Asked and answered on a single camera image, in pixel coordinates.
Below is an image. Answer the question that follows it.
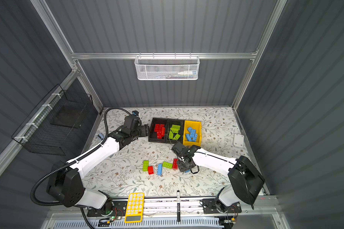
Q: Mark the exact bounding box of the black marker pen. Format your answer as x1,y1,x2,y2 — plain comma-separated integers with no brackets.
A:
176,190,181,222

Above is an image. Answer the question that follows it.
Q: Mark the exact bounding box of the black wire basket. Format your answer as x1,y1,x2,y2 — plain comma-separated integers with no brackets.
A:
11,81,98,157

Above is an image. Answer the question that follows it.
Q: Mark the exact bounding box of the thin blue lego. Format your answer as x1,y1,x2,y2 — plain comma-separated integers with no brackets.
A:
157,164,162,176

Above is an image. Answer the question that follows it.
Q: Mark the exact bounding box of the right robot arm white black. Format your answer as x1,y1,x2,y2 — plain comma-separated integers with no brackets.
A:
172,142,265,213

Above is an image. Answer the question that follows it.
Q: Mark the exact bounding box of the black bin left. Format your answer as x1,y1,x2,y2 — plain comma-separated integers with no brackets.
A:
148,118,167,143

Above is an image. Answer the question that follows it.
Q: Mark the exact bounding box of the black bin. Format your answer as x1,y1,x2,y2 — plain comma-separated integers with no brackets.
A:
165,119,184,144
148,118,167,143

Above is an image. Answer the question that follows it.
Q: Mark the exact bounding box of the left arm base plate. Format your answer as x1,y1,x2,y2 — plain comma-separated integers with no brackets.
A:
87,200,127,217

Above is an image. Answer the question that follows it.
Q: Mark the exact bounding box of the white tube in basket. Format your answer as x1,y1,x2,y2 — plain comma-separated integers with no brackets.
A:
177,70,198,77

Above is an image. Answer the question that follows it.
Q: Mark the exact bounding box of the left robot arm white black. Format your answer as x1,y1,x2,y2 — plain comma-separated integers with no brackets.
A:
30,108,149,209

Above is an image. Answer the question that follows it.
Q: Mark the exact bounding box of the floral table mat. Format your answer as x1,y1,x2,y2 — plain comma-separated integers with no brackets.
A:
82,107,247,197

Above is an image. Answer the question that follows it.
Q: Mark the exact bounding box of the yellow bin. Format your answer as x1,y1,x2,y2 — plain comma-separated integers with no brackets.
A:
183,120,202,147

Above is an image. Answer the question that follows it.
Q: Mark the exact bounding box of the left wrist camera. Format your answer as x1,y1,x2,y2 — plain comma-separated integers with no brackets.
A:
123,110,141,131

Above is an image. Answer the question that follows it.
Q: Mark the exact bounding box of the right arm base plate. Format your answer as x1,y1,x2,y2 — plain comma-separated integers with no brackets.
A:
199,198,242,214

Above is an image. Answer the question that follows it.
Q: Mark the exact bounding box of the white wire basket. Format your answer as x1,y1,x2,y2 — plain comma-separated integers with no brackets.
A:
134,56,200,81

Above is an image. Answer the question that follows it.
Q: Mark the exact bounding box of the yellow calculator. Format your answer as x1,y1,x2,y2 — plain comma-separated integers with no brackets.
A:
124,192,145,223

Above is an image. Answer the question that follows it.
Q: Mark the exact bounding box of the black bin middle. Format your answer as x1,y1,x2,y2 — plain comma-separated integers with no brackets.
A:
165,119,184,144

